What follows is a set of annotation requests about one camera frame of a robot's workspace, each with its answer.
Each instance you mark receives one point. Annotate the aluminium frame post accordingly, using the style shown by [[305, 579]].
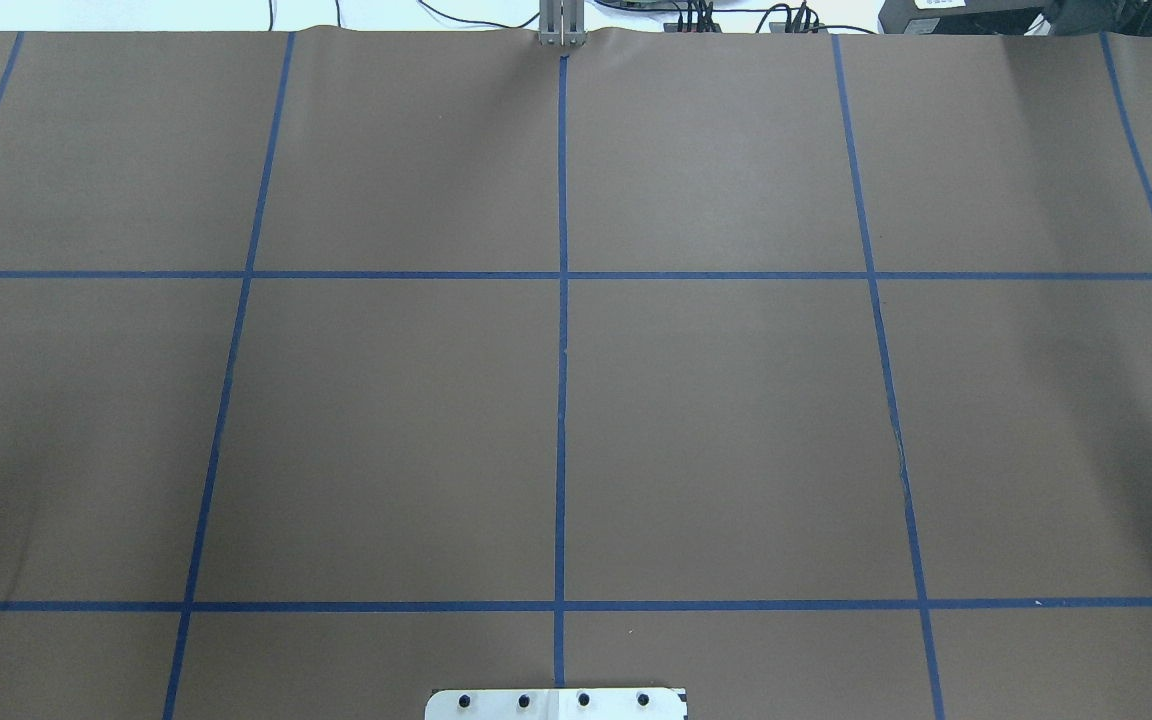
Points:
[[561, 23]]

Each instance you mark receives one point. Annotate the black box with label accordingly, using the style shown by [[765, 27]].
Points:
[[1006, 18]]

